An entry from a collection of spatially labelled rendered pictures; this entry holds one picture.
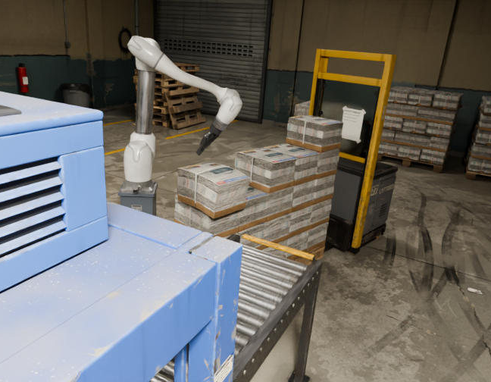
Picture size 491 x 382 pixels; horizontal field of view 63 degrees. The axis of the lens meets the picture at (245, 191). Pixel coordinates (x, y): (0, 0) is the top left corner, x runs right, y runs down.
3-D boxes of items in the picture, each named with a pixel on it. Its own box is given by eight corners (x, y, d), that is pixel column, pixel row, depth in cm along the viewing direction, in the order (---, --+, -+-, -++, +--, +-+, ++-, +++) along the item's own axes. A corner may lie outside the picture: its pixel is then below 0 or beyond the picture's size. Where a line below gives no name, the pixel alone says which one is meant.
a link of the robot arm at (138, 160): (122, 182, 229) (120, 145, 222) (126, 172, 246) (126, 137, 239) (151, 183, 231) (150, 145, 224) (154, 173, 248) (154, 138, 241)
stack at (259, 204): (172, 295, 308) (173, 194, 279) (273, 250, 387) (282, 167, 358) (204, 320, 283) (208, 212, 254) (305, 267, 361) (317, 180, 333)
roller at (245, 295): (193, 278, 197) (193, 269, 196) (280, 311, 177) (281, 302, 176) (187, 283, 193) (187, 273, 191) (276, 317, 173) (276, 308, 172)
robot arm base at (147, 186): (118, 194, 226) (118, 185, 225) (125, 181, 247) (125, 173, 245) (151, 195, 229) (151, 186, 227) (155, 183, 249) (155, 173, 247)
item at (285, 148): (262, 148, 327) (262, 146, 327) (284, 143, 347) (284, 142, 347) (298, 158, 304) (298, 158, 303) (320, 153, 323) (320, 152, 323)
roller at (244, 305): (185, 284, 192) (186, 275, 190) (274, 319, 172) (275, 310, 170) (179, 289, 188) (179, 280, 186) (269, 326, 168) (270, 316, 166)
